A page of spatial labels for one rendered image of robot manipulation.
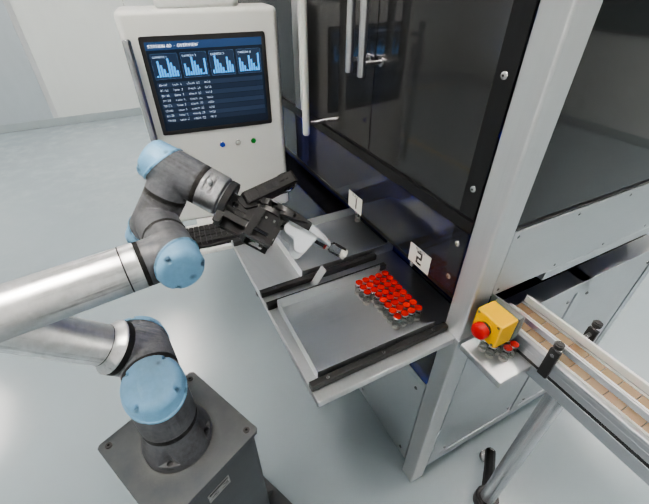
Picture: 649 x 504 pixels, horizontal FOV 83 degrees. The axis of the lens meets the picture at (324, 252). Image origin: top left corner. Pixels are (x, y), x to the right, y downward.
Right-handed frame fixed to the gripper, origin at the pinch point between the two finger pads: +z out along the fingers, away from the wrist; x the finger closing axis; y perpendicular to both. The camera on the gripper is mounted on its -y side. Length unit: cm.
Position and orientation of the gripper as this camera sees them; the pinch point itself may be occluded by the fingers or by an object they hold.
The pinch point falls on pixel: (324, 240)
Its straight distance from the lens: 71.3
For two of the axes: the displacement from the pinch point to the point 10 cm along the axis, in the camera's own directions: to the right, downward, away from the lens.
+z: 8.7, 4.8, 1.3
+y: -4.2, 8.6, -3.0
